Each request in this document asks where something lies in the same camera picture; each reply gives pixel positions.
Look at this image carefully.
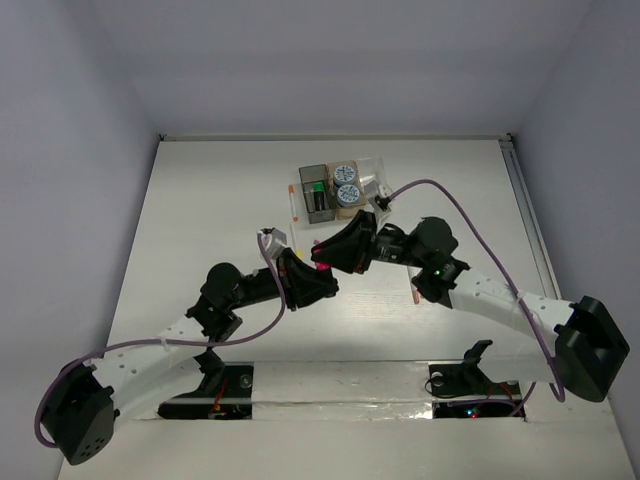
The peach-capped white marker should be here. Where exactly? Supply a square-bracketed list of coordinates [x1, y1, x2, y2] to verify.
[407, 267, 420, 305]

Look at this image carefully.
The blue-lidded round jar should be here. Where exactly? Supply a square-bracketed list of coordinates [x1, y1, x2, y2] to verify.
[332, 164, 358, 187]
[336, 185, 362, 208]

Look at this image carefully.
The black green highlighter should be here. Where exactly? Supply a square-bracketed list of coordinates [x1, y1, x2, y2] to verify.
[312, 181, 327, 212]

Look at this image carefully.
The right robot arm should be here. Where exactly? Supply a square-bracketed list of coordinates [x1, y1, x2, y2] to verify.
[311, 211, 630, 402]

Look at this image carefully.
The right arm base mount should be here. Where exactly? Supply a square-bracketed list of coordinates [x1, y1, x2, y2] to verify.
[424, 363, 524, 420]

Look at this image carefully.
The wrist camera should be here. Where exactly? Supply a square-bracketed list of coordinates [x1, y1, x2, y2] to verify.
[363, 179, 392, 214]
[257, 228, 288, 260]

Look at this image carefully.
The orange-capped white marker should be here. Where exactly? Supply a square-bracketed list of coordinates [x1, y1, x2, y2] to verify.
[288, 184, 299, 223]

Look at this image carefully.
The black pink highlighter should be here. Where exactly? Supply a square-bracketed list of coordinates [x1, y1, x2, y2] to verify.
[316, 264, 333, 281]

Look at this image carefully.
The long yellow-capped white marker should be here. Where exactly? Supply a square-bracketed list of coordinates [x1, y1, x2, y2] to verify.
[289, 221, 303, 260]

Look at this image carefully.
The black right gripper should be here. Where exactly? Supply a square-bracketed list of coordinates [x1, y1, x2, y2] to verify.
[311, 210, 427, 275]

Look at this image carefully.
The clear plastic bin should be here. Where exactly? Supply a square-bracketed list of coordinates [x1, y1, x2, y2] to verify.
[356, 157, 393, 224]

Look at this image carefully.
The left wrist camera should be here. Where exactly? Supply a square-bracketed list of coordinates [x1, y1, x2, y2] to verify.
[257, 228, 288, 260]

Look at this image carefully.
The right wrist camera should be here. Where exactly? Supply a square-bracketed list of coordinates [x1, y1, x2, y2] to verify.
[363, 179, 392, 214]

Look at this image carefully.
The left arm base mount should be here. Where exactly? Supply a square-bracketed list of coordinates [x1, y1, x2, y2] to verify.
[157, 364, 254, 421]

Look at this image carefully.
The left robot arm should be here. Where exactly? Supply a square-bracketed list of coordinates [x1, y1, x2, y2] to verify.
[33, 248, 339, 465]

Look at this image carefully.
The smoky grey plastic bin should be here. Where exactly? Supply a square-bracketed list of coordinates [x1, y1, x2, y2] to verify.
[299, 164, 336, 224]

